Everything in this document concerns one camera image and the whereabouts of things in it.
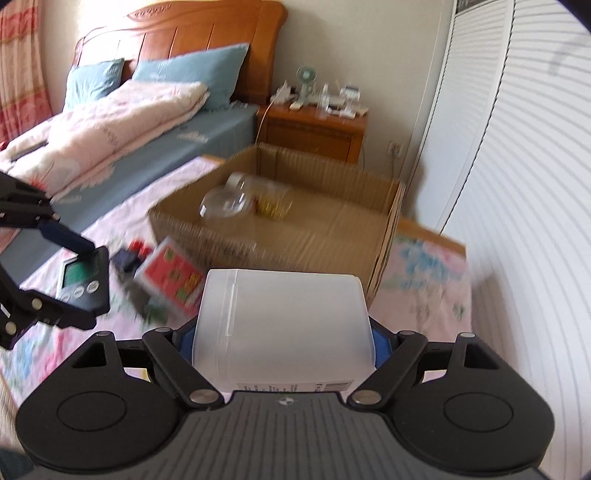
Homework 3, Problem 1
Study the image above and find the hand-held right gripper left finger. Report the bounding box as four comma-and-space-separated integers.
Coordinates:
69, 318, 227, 409

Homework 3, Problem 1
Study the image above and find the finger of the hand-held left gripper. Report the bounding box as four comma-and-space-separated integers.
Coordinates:
0, 171, 93, 254
0, 265, 64, 350

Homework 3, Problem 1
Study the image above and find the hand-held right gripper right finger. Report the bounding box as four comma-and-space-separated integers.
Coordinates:
346, 322, 502, 409

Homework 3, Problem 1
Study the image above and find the black digital timer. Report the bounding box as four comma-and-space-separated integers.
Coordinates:
55, 247, 112, 330

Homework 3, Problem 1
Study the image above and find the white plastic container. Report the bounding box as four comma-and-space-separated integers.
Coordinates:
193, 269, 376, 393

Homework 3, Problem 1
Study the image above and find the cardboard box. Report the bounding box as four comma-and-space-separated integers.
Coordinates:
148, 142, 407, 308

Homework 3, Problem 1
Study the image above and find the grey toy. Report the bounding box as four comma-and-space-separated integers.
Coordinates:
124, 278, 168, 324

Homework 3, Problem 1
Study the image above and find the dark cube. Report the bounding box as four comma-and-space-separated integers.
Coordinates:
111, 248, 140, 271

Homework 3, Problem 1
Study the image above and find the red card box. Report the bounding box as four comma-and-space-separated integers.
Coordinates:
134, 236, 207, 320

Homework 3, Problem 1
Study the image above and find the floral tablecloth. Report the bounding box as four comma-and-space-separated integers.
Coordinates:
0, 157, 472, 408

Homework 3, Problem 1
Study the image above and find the pink quilt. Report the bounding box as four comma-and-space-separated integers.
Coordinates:
0, 80, 209, 197

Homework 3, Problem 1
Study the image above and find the blue bed sheet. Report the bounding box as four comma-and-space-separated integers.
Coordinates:
0, 102, 262, 278

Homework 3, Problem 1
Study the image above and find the small blue pillow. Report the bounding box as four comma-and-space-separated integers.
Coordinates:
64, 58, 126, 110

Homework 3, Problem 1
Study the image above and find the clear jar with gold items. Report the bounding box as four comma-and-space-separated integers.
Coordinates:
198, 172, 295, 229

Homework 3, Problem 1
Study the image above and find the red patterned curtain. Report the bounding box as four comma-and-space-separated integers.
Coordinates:
0, 0, 51, 145

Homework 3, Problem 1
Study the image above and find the white louvered wardrobe door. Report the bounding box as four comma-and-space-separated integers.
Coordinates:
414, 0, 517, 232
438, 0, 591, 464

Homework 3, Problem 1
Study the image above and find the large blue pillow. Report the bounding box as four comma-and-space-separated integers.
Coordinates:
131, 43, 251, 112

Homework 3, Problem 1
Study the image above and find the wooden nightstand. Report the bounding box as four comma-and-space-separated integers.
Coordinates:
257, 102, 369, 165

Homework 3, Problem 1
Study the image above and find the wooden headboard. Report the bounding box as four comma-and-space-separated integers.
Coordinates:
74, 0, 288, 105

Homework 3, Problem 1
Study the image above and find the clear acrylic stand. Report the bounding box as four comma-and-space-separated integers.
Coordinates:
318, 84, 369, 118

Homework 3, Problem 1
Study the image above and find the small green desk fan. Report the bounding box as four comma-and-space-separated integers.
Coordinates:
295, 66, 317, 105

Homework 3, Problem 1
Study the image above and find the white cable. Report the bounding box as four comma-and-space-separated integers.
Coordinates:
255, 90, 288, 149

